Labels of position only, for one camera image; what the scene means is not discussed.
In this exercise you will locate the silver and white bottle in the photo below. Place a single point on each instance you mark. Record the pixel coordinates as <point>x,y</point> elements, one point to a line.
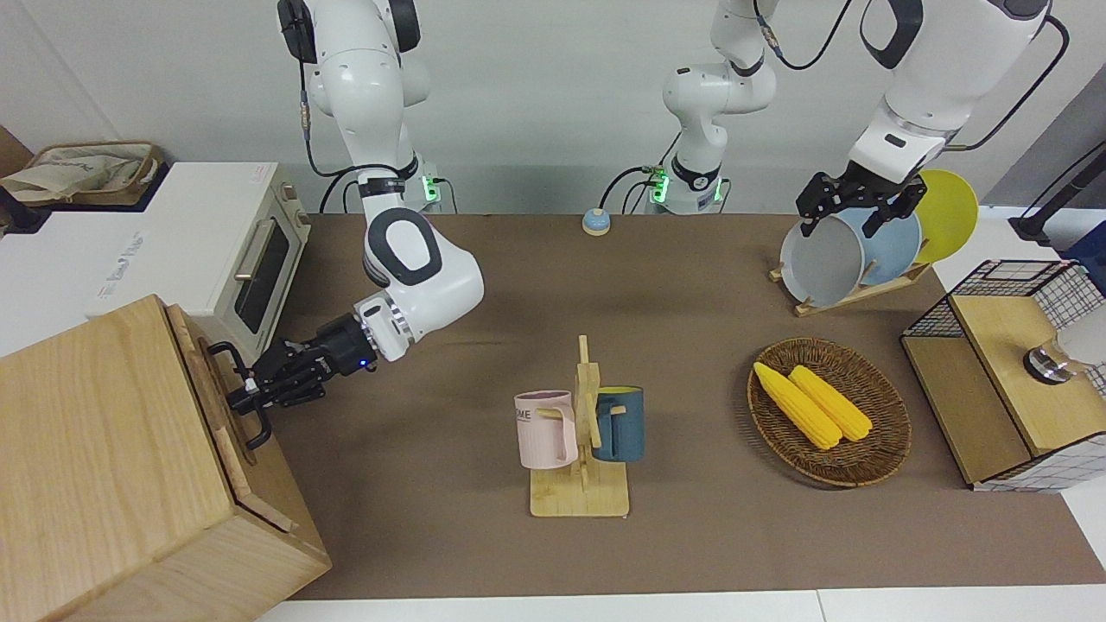
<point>1050,363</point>

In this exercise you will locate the pink mug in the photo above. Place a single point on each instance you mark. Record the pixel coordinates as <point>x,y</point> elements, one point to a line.
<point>540,432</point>

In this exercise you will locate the yellow plate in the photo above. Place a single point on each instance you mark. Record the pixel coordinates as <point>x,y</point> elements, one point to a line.
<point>950,216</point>

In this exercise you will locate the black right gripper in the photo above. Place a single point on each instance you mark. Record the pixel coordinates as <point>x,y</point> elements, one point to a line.
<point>337,350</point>

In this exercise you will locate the black camera stand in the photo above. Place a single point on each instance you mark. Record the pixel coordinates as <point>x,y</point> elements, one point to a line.
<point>1063,194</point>

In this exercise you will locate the small blue bell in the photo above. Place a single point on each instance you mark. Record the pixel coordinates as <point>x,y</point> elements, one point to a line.
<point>596,225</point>

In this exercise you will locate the wooden plate rack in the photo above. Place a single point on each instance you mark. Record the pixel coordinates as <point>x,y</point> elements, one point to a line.
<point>864,294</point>

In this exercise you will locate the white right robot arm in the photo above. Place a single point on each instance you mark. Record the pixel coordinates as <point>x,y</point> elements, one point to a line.
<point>371,86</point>

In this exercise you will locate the light wooden drawer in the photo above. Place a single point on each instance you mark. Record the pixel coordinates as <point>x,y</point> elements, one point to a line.
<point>226,449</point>

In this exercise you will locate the light blue plate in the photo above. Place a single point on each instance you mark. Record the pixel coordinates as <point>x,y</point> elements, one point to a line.
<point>890,250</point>

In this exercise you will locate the brown table mat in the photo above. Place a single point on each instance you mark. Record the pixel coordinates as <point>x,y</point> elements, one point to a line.
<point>691,345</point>

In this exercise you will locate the grey plate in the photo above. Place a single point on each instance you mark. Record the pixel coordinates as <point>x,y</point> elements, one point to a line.
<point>821,263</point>

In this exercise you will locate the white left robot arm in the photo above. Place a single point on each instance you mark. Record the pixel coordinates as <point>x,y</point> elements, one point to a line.
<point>933,69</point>

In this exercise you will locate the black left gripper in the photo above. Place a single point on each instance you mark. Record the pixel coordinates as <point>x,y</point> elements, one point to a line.
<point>864,190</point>

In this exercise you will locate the beige canvas bag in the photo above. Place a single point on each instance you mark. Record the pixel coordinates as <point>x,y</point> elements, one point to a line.
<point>78,173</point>

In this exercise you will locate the wooden mug tree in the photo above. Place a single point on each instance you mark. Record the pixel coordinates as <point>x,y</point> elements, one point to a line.
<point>579,497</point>

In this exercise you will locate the dark blue mug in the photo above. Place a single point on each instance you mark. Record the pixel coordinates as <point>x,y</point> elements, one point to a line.
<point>626,423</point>

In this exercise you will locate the cream toaster oven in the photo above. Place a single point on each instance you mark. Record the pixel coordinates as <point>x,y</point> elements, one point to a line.
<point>190,233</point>

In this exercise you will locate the light wooden cabinet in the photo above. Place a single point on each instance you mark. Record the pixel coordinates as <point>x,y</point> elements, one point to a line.
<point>86,449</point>

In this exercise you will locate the brown wicker basket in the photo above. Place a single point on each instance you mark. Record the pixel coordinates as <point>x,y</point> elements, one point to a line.
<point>864,466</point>

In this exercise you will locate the yellow corn cob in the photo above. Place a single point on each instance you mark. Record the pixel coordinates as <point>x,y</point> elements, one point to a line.
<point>834,402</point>
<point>795,402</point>

